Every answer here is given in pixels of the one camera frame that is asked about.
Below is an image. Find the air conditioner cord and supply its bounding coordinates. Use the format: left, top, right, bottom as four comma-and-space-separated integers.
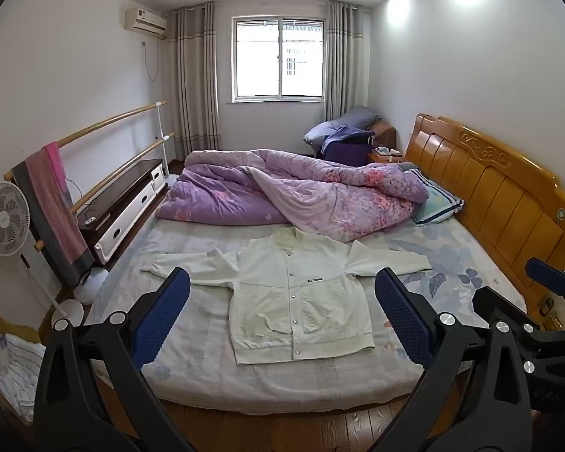
141, 35, 160, 83

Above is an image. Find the dark purple bag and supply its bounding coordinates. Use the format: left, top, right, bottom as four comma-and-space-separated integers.
322, 139, 373, 168

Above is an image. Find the grey pillow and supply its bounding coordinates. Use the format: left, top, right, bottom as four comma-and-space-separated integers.
304, 106, 382, 144

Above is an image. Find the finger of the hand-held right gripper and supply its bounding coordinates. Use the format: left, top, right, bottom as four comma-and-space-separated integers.
472, 286, 554, 340
526, 258, 565, 302

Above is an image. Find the wooden double rail rack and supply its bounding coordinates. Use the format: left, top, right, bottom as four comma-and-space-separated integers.
4, 100, 184, 304

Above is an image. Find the wooden nightstand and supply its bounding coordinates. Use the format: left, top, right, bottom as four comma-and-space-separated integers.
367, 146, 408, 165

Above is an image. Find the white framed window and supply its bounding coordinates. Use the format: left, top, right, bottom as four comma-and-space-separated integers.
231, 15, 328, 104

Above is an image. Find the grey pink striped towel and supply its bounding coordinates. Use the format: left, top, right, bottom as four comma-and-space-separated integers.
12, 148, 96, 288

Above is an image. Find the dark top white cabinet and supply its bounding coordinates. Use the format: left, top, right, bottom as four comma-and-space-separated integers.
78, 157, 165, 264

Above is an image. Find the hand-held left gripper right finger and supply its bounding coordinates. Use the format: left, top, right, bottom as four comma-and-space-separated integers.
374, 267, 534, 452

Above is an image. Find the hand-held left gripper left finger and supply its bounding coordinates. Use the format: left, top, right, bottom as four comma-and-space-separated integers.
32, 267, 199, 452

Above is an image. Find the white button jacket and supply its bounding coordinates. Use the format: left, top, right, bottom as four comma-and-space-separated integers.
140, 227, 431, 365

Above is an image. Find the white standing fan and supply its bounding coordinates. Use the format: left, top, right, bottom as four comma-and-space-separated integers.
0, 181, 84, 329

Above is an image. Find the white air conditioner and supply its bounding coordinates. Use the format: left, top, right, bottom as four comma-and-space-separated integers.
124, 8, 168, 36

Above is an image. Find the purple blue cloth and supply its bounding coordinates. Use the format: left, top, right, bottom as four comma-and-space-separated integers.
320, 126, 375, 154

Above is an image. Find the brown chair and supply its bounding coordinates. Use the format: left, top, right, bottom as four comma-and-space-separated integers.
372, 120, 396, 151

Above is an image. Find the purple floral quilt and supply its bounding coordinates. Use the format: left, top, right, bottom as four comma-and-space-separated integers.
155, 148, 431, 244

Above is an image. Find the wooden headboard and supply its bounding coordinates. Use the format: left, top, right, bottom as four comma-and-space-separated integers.
405, 113, 565, 330

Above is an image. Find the grey beige curtain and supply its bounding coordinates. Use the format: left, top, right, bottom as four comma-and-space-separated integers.
167, 2, 222, 161
322, 0, 373, 123

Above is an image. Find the white striped cloth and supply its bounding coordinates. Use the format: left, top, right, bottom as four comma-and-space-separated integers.
0, 334, 48, 422

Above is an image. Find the teal striped pillow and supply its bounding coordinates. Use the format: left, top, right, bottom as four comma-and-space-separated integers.
411, 169, 464, 226

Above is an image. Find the bed with floral sheet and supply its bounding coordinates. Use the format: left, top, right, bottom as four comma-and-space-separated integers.
82, 219, 528, 417

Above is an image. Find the bright pink towel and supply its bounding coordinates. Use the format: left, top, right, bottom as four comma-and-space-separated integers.
44, 141, 73, 208

